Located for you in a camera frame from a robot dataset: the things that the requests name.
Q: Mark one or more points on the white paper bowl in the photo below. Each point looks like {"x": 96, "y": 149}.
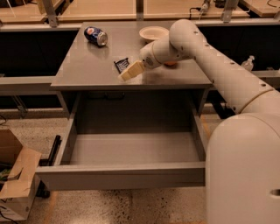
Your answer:
{"x": 151, "y": 33}

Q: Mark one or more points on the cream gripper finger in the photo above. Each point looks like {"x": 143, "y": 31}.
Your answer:
{"x": 132, "y": 71}

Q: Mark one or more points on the open grey top drawer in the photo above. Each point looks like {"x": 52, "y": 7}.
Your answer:
{"x": 142, "y": 140}

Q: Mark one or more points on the dark blue rxbar wrapper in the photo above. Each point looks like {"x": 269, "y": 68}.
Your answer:
{"x": 121, "y": 64}

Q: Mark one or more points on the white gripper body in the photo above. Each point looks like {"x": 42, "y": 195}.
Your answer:
{"x": 146, "y": 59}

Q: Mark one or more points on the cardboard box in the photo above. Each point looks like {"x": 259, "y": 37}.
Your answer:
{"x": 19, "y": 182}

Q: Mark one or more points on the clear sanitizer bottle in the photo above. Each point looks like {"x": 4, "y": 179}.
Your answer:
{"x": 248, "y": 64}

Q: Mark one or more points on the blue soda can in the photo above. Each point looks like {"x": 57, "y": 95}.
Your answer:
{"x": 96, "y": 36}

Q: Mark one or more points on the grey cabinet with top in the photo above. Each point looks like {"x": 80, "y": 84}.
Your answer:
{"x": 104, "y": 65}

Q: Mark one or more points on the orange fruit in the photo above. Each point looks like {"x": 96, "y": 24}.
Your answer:
{"x": 170, "y": 63}

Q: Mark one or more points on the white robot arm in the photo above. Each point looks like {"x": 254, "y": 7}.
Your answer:
{"x": 243, "y": 153}

